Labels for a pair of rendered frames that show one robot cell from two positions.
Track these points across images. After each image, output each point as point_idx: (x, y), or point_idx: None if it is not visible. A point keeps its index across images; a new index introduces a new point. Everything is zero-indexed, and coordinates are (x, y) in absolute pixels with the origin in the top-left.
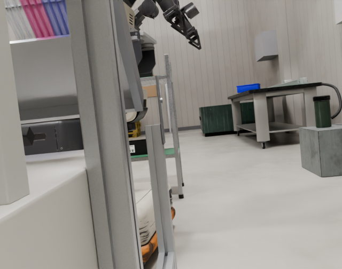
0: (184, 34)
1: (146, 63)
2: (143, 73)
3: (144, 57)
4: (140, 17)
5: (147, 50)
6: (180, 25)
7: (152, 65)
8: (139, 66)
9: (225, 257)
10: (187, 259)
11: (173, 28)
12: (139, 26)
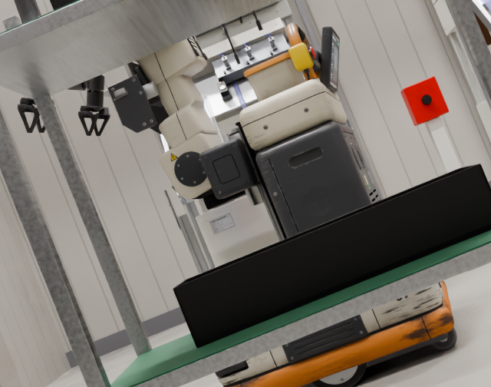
0: (90, 134)
1: (136, 115)
2: (149, 127)
3: (133, 104)
4: None
5: (123, 97)
6: (97, 130)
7: (128, 124)
8: (149, 114)
9: None
10: None
11: (97, 119)
12: None
